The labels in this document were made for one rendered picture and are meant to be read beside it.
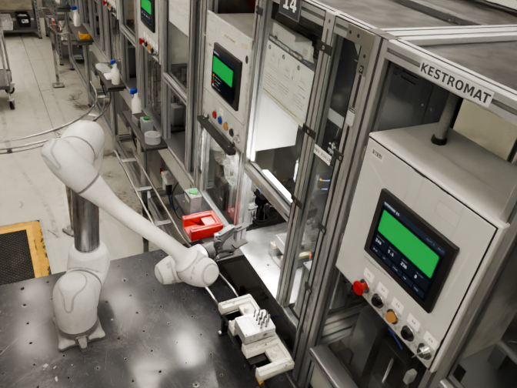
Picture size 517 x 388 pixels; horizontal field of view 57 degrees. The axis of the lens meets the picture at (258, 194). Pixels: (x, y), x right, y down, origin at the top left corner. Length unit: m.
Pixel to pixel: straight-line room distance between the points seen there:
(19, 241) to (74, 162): 2.15
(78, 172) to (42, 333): 0.80
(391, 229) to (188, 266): 0.76
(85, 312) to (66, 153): 0.67
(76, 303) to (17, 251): 1.74
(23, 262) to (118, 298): 1.41
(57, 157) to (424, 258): 1.14
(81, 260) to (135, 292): 0.34
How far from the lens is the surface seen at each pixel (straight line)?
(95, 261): 2.10
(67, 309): 2.01
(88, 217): 1.98
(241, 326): 1.84
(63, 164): 1.67
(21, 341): 2.21
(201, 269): 1.68
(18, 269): 3.55
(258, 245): 2.21
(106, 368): 2.05
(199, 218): 2.27
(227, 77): 1.95
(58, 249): 3.65
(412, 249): 1.20
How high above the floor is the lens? 2.32
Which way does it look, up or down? 33 degrees down
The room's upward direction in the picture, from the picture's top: 7 degrees clockwise
